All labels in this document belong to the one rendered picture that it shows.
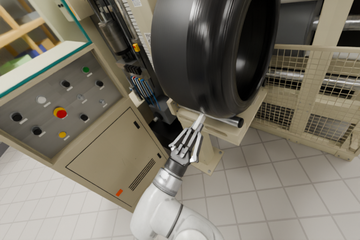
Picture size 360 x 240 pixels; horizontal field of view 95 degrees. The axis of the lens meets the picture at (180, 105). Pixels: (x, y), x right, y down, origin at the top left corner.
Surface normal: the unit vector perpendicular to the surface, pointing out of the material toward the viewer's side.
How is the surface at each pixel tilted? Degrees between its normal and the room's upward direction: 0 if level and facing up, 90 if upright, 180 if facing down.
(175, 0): 39
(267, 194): 0
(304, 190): 0
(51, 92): 90
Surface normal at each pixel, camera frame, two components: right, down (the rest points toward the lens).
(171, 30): -0.64, 0.13
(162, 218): 0.03, -0.27
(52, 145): 0.76, 0.26
